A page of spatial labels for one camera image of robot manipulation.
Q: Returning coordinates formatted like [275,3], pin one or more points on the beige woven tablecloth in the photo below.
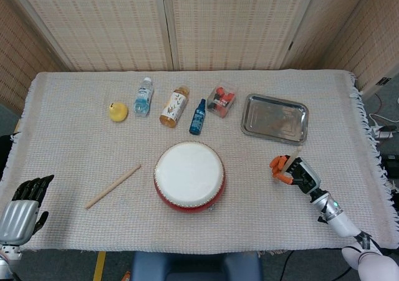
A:
[78,137]

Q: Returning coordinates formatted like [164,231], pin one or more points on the red drum with white head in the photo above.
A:
[188,172]

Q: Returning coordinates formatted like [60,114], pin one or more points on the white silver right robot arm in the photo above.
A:
[343,225]

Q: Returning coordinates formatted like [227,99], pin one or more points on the amber tea bottle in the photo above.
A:
[174,108]

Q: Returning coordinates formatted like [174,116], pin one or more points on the clear box of red items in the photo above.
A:
[222,100]

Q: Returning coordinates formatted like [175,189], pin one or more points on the yellow toy pear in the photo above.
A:
[118,112]

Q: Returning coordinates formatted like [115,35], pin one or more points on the clear water bottle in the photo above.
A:
[143,100]

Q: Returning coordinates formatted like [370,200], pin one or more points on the black screen hinge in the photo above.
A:
[291,45]

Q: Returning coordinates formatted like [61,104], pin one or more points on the orange-tipped silver right robot hand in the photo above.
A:
[304,176]

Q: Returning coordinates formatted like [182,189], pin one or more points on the woven bamboo screen panel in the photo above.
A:
[374,44]
[233,25]
[330,19]
[103,25]
[18,60]

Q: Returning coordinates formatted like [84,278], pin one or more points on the black floor box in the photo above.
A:
[391,164]

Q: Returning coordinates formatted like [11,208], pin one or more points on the black-fingered silver left robot hand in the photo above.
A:
[17,221]

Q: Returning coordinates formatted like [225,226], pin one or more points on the black bulky object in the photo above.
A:
[4,153]

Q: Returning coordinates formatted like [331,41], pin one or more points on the stainless steel tray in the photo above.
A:
[274,119]

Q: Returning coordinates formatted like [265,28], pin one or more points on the wooden drumstick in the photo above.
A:
[112,186]
[294,156]

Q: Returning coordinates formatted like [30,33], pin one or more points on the white power strip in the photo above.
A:
[385,134]

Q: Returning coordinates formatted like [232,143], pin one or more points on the small blue spray bottle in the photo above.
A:
[197,119]

